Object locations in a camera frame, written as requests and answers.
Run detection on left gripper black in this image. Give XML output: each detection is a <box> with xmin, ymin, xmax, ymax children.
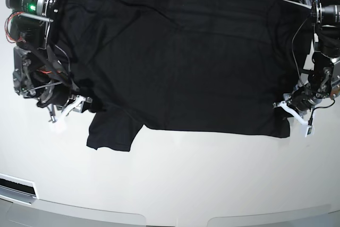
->
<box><xmin>283</xmin><ymin>85</ymin><xmax>320</xmax><ymax>117</ymax></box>

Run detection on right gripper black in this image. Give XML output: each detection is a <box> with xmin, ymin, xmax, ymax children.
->
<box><xmin>36</xmin><ymin>85</ymin><xmax>81</xmax><ymax>110</ymax></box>

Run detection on black t-shirt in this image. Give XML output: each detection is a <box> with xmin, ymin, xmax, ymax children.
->
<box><xmin>52</xmin><ymin>0</ymin><xmax>313</xmax><ymax>152</ymax></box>

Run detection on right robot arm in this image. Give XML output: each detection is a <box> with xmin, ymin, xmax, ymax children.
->
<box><xmin>4</xmin><ymin>0</ymin><xmax>92</xmax><ymax>121</ymax></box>

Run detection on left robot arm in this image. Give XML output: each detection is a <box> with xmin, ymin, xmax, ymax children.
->
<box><xmin>279</xmin><ymin>0</ymin><xmax>339</xmax><ymax>119</ymax></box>

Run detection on white slotted table fixture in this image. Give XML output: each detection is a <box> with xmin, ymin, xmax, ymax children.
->
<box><xmin>1</xmin><ymin>173</ymin><xmax>39</xmax><ymax>199</ymax></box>

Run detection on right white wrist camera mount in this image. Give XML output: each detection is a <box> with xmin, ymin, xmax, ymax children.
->
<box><xmin>47</xmin><ymin>95</ymin><xmax>92</xmax><ymax>133</ymax></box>

